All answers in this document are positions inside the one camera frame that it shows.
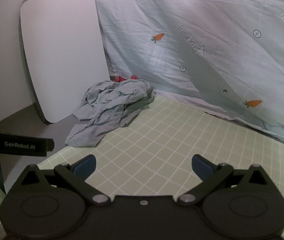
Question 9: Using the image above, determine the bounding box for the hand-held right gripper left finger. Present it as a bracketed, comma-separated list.
[17, 154, 112, 207]

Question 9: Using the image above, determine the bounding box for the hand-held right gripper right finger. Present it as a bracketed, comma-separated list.
[177, 154, 272, 207]

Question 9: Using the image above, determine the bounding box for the grey hoodie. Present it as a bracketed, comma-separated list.
[65, 79, 155, 147]

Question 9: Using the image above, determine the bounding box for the green checked mat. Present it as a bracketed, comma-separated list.
[0, 92, 284, 240]

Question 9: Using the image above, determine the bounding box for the white rounded board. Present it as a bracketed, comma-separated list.
[19, 0, 111, 125]

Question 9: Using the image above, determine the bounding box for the red patterned cloth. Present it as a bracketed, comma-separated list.
[110, 74, 139, 82]

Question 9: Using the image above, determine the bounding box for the carrot print quilt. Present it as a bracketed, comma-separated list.
[36, 0, 284, 152]

